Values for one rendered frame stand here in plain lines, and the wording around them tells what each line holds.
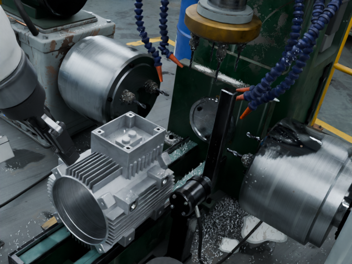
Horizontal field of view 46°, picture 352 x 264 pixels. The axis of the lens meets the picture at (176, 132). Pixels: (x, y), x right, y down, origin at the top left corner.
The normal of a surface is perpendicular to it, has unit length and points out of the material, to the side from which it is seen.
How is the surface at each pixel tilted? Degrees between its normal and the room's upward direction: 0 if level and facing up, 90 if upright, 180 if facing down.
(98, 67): 43
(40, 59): 89
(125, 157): 90
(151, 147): 90
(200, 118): 90
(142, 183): 0
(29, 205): 0
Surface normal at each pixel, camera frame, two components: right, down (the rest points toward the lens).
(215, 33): -0.28, 0.50
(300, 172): -0.34, -0.29
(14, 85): 0.71, 0.51
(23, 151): 0.14, -0.83
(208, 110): -0.59, 0.37
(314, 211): -0.53, 0.11
